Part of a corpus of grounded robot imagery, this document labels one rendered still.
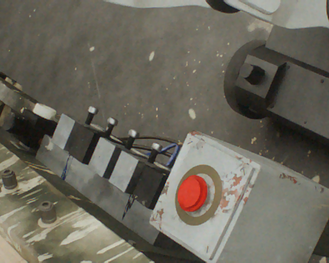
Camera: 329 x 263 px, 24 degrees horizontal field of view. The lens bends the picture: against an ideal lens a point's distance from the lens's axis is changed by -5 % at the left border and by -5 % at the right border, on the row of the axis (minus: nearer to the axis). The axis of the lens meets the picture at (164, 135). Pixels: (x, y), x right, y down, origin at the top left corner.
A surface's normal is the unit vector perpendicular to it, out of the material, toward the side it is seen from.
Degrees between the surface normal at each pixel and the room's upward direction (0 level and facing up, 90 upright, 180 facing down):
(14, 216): 51
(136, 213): 0
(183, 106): 0
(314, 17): 90
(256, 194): 90
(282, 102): 0
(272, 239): 90
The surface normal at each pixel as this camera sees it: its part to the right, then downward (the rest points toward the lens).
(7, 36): -0.69, -0.25
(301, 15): 0.59, 0.33
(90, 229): -0.12, -0.86
